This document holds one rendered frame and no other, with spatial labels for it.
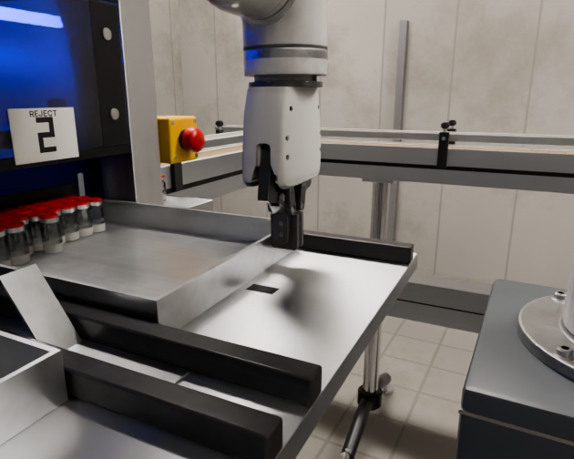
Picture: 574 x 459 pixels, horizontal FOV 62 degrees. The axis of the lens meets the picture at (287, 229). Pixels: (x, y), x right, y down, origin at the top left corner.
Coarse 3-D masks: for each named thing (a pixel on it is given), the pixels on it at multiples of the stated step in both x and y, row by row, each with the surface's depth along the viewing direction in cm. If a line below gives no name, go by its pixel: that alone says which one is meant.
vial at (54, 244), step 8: (40, 216) 56; (48, 216) 56; (56, 216) 56; (48, 224) 56; (56, 224) 56; (48, 232) 56; (56, 232) 56; (48, 240) 56; (56, 240) 56; (48, 248) 56; (56, 248) 57
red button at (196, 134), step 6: (186, 132) 75; (192, 132) 75; (198, 132) 75; (186, 138) 75; (192, 138) 75; (198, 138) 75; (204, 138) 77; (186, 144) 75; (192, 144) 75; (198, 144) 76; (186, 150) 76; (192, 150) 76; (198, 150) 76
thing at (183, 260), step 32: (128, 224) 70; (160, 224) 67; (192, 224) 65; (224, 224) 63; (256, 224) 61; (32, 256) 56; (64, 256) 56; (96, 256) 56; (128, 256) 56; (160, 256) 56; (192, 256) 56; (224, 256) 56; (256, 256) 50; (64, 288) 40; (96, 288) 38; (128, 288) 47; (160, 288) 47; (192, 288) 40; (224, 288) 45; (160, 320) 36
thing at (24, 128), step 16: (16, 112) 52; (32, 112) 53; (48, 112) 55; (64, 112) 57; (16, 128) 52; (32, 128) 53; (48, 128) 55; (64, 128) 57; (16, 144) 52; (32, 144) 54; (48, 144) 55; (64, 144) 57; (16, 160) 52; (32, 160) 54; (48, 160) 56
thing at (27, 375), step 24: (0, 336) 31; (0, 360) 31; (24, 360) 30; (48, 360) 28; (0, 384) 26; (24, 384) 27; (48, 384) 28; (0, 408) 26; (24, 408) 27; (48, 408) 29; (0, 432) 26
